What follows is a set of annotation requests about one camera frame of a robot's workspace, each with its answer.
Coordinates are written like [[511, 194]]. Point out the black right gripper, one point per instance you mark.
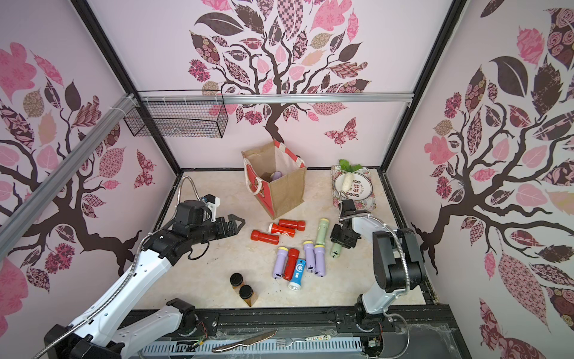
[[343, 235]]

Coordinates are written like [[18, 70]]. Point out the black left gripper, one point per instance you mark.
[[223, 232]]

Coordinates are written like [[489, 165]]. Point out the green flashlight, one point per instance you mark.
[[323, 227], [336, 250]]

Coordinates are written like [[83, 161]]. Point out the purple flashlight yellow head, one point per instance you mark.
[[276, 175]]

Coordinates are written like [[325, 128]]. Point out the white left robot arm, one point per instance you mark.
[[96, 333]]

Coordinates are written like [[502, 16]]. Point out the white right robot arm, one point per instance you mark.
[[398, 267]]

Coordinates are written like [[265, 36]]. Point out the red and brown tote bag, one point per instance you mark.
[[284, 194]]

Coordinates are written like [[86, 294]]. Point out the purple flashlight right inner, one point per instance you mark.
[[309, 250]]

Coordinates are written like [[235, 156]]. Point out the purple flashlight right outer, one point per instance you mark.
[[320, 266]]

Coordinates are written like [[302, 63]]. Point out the red flashlight top right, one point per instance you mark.
[[292, 224]]

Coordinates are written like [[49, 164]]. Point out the floral plate with radish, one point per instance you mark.
[[353, 183]]

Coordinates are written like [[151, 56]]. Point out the red flashlight upright row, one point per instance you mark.
[[292, 257]]

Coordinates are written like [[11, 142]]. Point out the red flashlight left lying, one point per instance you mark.
[[265, 237]]

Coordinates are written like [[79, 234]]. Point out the black cap jar rear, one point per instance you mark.
[[237, 282]]

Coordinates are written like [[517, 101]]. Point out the black cap jar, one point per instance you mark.
[[248, 294], [237, 282]]

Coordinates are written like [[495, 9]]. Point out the blue flashlight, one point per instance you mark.
[[295, 283]]

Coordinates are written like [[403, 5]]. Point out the red flashlight silver head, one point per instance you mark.
[[276, 229]]

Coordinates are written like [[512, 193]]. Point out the black cap jar front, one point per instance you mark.
[[248, 294]]

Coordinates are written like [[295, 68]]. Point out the silver fork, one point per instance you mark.
[[288, 342]]

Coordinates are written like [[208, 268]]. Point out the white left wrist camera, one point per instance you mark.
[[212, 203]]

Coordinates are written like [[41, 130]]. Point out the black wire basket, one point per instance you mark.
[[179, 115]]

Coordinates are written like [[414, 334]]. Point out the wooden handled knife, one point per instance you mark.
[[245, 343]]

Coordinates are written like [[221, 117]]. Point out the aluminium rail left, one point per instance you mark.
[[16, 226]]

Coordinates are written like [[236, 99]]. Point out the aluminium rail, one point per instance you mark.
[[240, 99], [16, 226]]

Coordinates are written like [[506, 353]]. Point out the aluminium rail back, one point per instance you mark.
[[240, 99]]

